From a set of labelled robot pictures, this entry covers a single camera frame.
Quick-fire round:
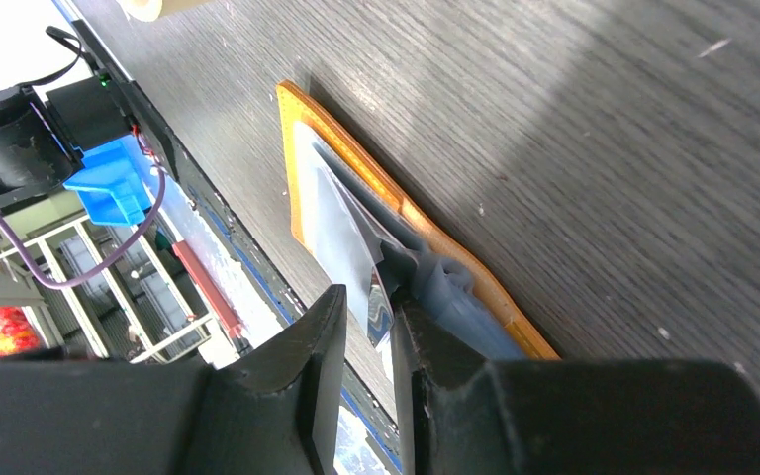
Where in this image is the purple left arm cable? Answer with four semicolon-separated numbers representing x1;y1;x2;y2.
0;163;168;291

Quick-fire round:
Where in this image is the blue plastic bracket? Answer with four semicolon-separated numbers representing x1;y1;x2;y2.
63;135;170;228

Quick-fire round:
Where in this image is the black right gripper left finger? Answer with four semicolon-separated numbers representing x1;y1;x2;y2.
0;284;347;474

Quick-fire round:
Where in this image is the red patterned object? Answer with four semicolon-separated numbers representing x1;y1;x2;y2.
0;307;43;357

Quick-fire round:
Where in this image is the orange leather card holder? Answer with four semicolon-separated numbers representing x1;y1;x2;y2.
276;80;557;360

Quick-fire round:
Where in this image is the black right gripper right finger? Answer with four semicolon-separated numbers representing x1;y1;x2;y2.
391;295;760;474

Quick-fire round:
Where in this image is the beige oval card tray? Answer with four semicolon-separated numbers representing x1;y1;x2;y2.
118;0;209;23

